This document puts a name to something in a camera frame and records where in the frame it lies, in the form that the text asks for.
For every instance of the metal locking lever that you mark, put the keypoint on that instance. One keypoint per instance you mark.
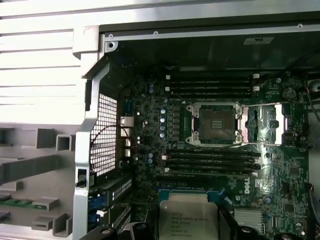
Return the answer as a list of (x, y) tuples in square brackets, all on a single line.
[(262, 104)]

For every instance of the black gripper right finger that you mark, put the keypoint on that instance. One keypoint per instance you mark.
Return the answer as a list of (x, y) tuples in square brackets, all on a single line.
[(227, 227)]

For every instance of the round coin battery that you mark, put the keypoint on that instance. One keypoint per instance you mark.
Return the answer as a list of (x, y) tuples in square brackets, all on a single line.
[(290, 93)]

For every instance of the green RAM stick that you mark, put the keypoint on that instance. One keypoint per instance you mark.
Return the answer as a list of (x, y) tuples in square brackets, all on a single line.
[(15, 201)]

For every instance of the black PC case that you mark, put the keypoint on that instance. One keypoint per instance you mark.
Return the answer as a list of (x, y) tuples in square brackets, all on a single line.
[(85, 140)]

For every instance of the black expansion slot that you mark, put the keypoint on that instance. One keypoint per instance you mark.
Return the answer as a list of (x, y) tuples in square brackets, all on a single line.
[(183, 179)]

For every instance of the green motherboard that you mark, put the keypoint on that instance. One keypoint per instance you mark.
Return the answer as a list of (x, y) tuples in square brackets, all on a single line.
[(275, 162)]

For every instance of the silver CPU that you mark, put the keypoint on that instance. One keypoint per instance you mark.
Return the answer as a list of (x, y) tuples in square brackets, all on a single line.
[(187, 217)]

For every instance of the grey parts rack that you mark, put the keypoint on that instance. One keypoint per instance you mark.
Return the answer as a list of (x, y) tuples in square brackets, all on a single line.
[(25, 162)]

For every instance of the grey case foot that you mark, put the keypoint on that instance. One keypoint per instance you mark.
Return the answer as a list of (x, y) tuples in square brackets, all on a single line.
[(85, 40)]

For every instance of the black RAM slot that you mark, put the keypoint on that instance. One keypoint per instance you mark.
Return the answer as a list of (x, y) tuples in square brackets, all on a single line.
[(212, 164), (212, 157), (212, 151), (212, 88), (212, 82), (212, 170), (212, 76), (212, 94)]

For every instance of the CPU socket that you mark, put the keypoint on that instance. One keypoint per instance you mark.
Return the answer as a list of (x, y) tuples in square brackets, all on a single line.
[(215, 123)]

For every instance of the small silver heatsink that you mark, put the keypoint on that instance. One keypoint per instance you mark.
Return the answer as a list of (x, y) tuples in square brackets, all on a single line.
[(248, 217)]

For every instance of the metal socket cover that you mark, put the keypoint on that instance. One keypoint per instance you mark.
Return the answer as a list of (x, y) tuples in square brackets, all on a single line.
[(279, 120)]

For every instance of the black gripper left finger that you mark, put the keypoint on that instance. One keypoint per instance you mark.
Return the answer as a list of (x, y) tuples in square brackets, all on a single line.
[(142, 231)]

